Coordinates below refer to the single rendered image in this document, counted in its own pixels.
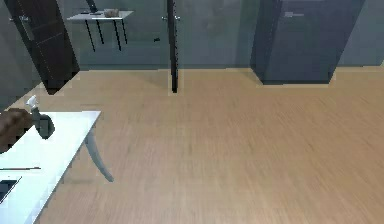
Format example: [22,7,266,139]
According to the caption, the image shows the black door edge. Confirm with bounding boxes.
[166,0,180,94]

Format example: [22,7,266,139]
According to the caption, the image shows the white side table black legs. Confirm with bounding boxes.
[66,10,135,53]

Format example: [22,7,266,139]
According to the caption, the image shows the black slanted object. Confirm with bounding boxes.
[85,0,100,14]

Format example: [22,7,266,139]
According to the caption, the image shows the grey spray bottle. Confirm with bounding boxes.
[25,95,56,140]

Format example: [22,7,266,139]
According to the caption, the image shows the dark brown room door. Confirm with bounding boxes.
[3,0,81,96]

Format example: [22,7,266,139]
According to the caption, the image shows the thin dark pencil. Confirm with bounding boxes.
[0,166,42,171]

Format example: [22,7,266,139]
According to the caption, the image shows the brown round object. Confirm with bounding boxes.
[0,108,34,154]

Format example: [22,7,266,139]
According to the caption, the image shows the black flat phone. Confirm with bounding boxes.
[0,176,23,204]

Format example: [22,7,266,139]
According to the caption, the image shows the grey door handle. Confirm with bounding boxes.
[9,15,30,24]

